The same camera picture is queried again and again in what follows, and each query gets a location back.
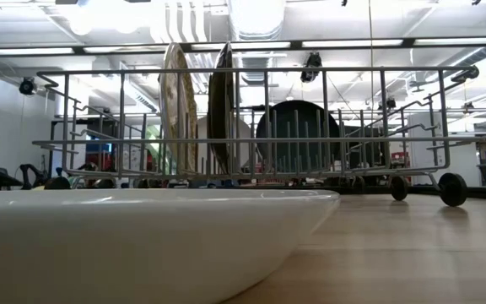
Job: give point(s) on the black plate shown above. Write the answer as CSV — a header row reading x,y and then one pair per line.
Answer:
x,y
218,114

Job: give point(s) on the white plate dark teal underside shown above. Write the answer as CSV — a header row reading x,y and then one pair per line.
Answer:
x,y
306,126

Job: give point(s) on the yellow white-patterned plate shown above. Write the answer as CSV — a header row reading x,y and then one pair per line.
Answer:
x,y
171,110

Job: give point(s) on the green translucent plate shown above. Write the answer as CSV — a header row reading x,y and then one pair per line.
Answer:
x,y
154,145

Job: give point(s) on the white deep plate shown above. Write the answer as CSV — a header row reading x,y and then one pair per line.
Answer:
x,y
120,245

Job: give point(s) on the red black power station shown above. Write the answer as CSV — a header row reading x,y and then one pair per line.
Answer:
x,y
99,162

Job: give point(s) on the red box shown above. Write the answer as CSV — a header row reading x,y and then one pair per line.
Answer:
x,y
401,159

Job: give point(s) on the white cabinet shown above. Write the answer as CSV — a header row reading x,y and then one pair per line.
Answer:
x,y
462,164

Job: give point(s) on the black hanging camera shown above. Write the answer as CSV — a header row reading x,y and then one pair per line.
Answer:
x,y
311,67

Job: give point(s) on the black round camera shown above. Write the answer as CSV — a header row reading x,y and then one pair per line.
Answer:
x,y
27,86

